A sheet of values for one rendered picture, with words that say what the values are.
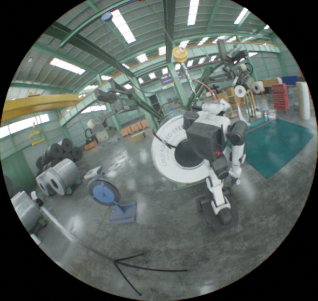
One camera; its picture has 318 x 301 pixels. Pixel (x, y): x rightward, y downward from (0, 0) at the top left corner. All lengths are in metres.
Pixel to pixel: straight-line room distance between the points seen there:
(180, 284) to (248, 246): 0.86
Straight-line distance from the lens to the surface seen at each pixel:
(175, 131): 1.57
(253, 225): 1.75
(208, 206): 1.70
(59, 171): 5.29
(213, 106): 0.78
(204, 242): 1.65
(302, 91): 5.22
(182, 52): 1.53
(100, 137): 1.49
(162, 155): 1.69
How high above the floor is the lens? 1.57
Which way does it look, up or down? 16 degrees down
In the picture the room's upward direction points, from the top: 22 degrees counter-clockwise
